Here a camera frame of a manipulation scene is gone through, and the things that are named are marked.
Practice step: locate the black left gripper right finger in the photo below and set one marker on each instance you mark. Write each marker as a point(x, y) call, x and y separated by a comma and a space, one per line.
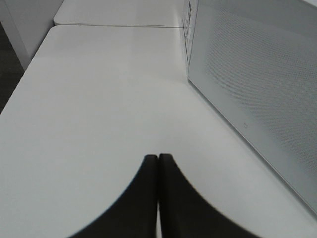
point(184, 213)

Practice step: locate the white microwave door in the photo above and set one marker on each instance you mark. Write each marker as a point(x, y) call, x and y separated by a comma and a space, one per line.
point(256, 62)

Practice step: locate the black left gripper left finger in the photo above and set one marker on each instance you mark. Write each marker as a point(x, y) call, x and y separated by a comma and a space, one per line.
point(134, 213)

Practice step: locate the white microwave oven body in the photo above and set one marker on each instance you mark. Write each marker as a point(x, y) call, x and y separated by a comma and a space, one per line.
point(190, 9)

